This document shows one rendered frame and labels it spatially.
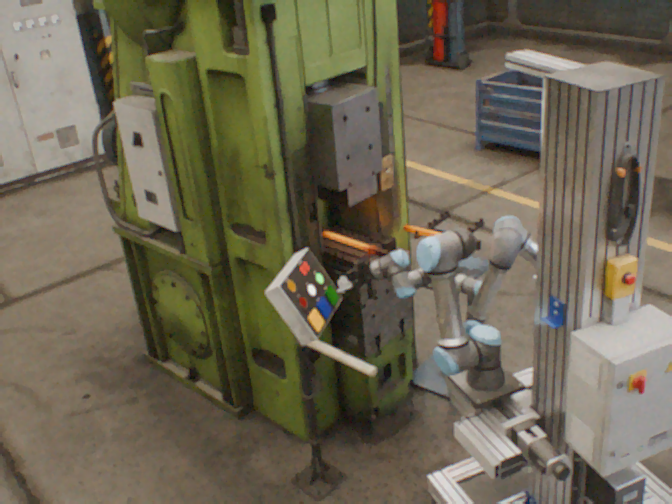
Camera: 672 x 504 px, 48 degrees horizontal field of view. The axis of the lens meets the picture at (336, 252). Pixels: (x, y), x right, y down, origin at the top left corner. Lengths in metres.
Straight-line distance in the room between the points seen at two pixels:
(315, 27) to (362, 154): 0.59
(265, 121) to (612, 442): 1.81
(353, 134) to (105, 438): 2.19
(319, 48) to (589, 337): 1.68
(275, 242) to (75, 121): 5.31
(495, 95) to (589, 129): 5.17
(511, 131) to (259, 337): 4.19
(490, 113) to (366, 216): 3.82
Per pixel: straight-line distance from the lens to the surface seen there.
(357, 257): 3.60
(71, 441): 4.47
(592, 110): 2.32
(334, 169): 3.34
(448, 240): 2.70
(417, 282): 3.06
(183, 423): 4.34
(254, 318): 3.93
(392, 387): 4.09
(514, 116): 7.41
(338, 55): 3.44
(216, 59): 3.34
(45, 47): 8.29
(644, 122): 2.45
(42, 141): 8.40
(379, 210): 3.84
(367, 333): 3.71
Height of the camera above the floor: 2.66
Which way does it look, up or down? 27 degrees down
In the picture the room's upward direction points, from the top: 6 degrees counter-clockwise
